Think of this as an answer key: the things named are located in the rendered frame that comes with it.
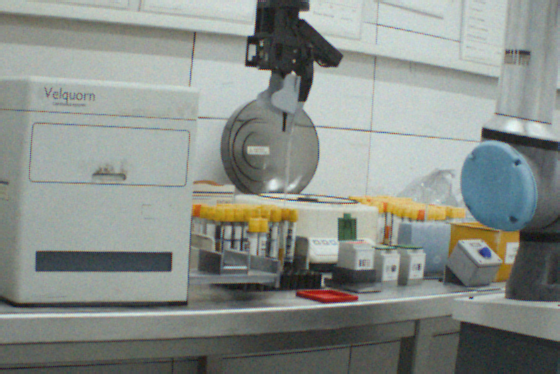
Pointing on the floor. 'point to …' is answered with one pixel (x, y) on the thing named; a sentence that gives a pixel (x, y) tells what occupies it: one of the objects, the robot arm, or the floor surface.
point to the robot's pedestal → (504, 352)
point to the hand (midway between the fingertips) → (289, 124)
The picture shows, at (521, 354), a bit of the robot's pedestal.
